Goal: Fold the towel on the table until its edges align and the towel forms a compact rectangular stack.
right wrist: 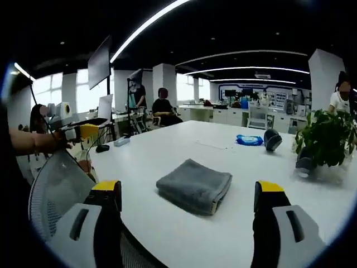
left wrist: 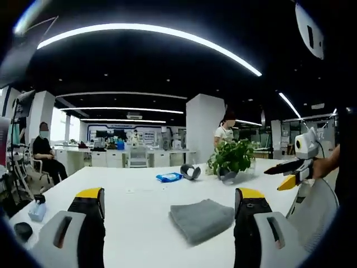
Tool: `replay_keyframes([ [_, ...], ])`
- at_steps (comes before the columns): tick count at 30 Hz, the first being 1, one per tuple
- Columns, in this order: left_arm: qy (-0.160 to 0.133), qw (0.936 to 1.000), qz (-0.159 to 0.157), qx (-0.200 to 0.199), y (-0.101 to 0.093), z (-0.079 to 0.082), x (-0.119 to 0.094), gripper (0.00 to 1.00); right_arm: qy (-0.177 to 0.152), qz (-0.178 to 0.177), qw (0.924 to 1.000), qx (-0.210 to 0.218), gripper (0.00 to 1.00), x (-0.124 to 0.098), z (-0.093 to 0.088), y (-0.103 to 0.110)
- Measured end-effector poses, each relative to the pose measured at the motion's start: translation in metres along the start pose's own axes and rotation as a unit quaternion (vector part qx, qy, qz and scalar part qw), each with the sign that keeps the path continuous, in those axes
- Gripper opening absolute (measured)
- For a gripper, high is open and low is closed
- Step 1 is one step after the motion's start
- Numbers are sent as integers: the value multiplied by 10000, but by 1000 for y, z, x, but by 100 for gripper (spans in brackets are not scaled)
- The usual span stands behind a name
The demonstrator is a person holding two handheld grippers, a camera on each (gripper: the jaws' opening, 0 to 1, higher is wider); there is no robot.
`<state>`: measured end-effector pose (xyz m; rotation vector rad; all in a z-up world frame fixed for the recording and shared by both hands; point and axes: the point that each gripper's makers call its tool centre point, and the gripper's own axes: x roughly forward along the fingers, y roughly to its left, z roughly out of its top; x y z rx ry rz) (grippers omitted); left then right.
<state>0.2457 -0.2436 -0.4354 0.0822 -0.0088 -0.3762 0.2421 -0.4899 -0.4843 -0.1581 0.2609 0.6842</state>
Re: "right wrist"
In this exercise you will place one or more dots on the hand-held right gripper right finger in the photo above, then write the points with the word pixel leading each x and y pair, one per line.
pixel 267 223

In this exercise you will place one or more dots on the white board panel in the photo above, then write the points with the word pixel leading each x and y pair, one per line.
pixel 105 106

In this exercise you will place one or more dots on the white table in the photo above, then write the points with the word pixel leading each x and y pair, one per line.
pixel 173 136

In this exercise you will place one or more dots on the grey mesh office chair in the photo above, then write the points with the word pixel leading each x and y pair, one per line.
pixel 61 178

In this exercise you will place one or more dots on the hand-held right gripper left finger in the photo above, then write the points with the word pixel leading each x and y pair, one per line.
pixel 107 223

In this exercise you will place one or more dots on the white cabinet row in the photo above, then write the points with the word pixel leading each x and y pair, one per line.
pixel 223 114

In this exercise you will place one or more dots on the person's left hand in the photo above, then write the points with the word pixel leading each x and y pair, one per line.
pixel 62 141

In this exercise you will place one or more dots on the potted green plant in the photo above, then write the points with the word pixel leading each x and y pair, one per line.
pixel 329 136

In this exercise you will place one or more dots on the blue wipes packet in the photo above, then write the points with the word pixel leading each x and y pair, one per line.
pixel 249 140

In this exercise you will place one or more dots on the grey curved device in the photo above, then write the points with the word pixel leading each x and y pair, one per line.
pixel 305 163

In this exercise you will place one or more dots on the black computer mouse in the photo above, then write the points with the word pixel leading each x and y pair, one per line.
pixel 102 148

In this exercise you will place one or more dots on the white power strip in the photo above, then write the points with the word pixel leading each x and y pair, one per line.
pixel 121 141

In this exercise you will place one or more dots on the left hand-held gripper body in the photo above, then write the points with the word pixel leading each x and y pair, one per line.
pixel 62 111

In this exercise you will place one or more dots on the blue storage bin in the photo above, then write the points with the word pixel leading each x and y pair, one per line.
pixel 244 104

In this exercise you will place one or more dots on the grey headband device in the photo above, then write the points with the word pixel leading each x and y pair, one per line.
pixel 272 139

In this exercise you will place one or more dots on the grey towel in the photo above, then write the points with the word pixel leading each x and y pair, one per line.
pixel 195 184

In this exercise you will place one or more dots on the monitor on stand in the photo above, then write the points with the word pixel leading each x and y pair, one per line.
pixel 99 64

